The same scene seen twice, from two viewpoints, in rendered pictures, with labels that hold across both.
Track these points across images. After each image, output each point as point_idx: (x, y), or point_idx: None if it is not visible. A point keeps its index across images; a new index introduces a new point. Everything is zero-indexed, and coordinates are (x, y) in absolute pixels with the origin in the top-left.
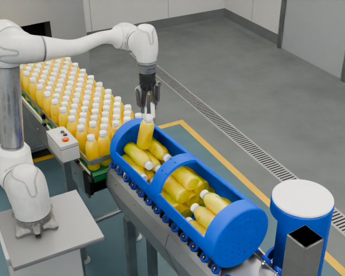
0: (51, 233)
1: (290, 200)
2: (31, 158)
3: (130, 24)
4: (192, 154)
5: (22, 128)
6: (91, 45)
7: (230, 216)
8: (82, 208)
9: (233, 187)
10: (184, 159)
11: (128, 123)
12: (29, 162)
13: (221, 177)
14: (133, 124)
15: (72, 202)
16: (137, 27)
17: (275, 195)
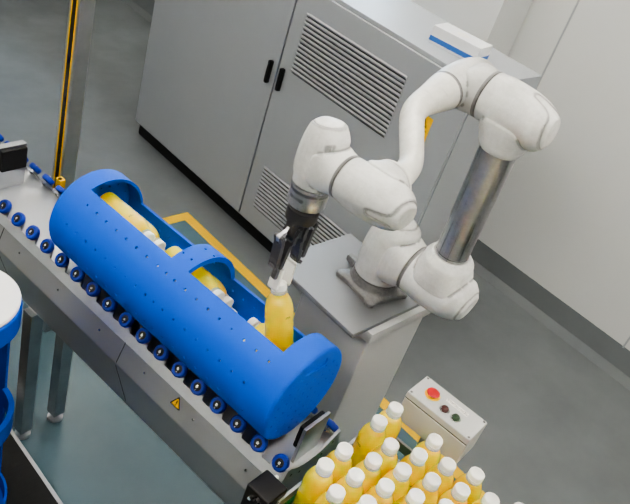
0: (339, 268)
1: None
2: (420, 266)
3: (380, 176)
4: (179, 285)
5: (446, 227)
6: (399, 127)
7: (114, 171)
8: (323, 300)
9: (107, 216)
10: (190, 251)
11: (322, 343)
12: (417, 261)
13: (125, 233)
14: (311, 337)
15: (343, 311)
16: (345, 123)
17: (15, 299)
